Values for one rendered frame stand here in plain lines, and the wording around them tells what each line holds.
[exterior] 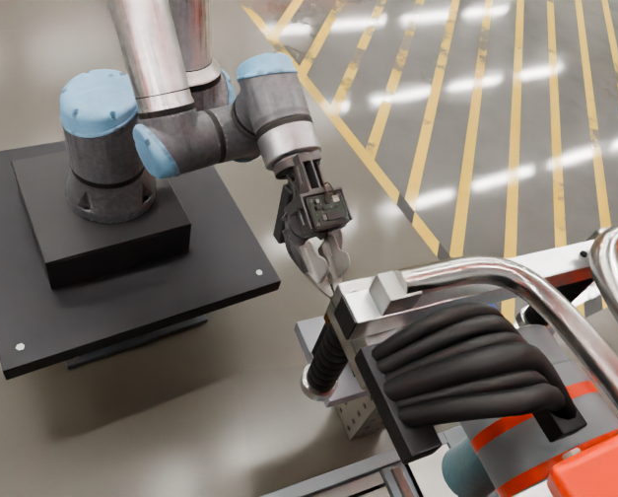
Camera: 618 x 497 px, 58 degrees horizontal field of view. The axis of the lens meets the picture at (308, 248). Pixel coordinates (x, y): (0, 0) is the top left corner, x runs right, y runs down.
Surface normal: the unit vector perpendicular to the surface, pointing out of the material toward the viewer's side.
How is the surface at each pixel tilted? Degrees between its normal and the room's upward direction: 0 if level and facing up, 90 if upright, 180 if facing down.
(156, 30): 52
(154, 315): 0
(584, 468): 35
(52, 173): 2
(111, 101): 7
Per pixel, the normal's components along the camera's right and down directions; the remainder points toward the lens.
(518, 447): -0.72, -0.13
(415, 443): 0.22, -0.62
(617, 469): -0.35, -0.41
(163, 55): 0.56, 0.19
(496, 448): -0.85, 0.04
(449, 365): -0.59, -0.53
